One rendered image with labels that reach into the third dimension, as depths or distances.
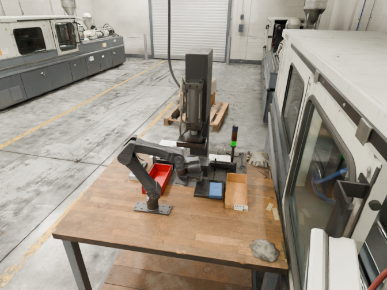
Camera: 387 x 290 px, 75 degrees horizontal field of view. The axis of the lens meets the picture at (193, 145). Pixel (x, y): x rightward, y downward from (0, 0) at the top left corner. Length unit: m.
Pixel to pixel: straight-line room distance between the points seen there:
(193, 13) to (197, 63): 9.34
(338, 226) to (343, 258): 0.06
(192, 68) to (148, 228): 0.90
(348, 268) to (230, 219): 0.89
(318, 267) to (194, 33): 10.51
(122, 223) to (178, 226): 0.28
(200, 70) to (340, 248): 1.16
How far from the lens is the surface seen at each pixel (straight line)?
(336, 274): 0.56
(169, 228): 1.33
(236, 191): 1.56
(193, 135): 1.55
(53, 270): 2.54
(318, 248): 0.58
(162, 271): 2.02
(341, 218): 0.58
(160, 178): 1.65
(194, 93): 1.44
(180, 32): 10.96
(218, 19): 10.63
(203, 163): 1.64
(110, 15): 12.13
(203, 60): 1.48
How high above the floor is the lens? 1.87
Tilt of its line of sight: 28 degrees down
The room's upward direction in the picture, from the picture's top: 1 degrees clockwise
